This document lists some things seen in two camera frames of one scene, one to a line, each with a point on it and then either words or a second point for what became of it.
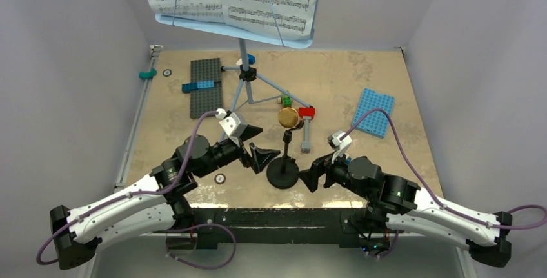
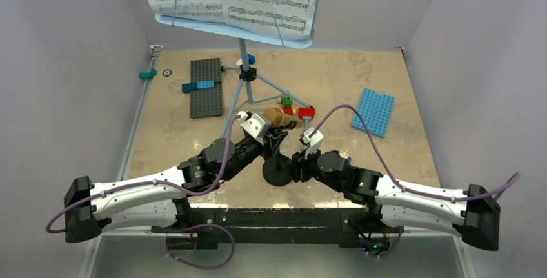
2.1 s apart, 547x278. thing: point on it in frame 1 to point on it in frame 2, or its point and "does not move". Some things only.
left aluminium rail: x=88 y=269 does not move
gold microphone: x=288 y=117 to x=276 y=116
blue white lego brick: x=251 y=59 does not move
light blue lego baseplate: x=376 y=122 does not move
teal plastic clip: x=148 y=75 does not move
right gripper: x=319 y=166 to x=299 y=162
